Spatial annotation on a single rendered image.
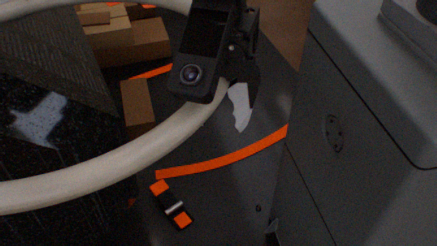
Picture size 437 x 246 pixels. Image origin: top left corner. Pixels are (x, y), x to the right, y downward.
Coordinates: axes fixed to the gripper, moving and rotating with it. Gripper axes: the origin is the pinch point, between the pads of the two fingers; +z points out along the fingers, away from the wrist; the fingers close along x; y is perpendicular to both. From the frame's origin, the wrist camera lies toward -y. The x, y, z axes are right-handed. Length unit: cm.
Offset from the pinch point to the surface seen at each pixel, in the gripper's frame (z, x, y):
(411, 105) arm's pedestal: 1.1, -25.2, 11.5
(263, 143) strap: 80, 5, 75
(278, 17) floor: 76, 16, 183
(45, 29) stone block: 12, 58, 37
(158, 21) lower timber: 63, 76, 138
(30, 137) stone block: 17.9, 42.3, 5.6
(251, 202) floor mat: 82, 3, 46
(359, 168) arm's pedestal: 18.8, -21.9, 14.1
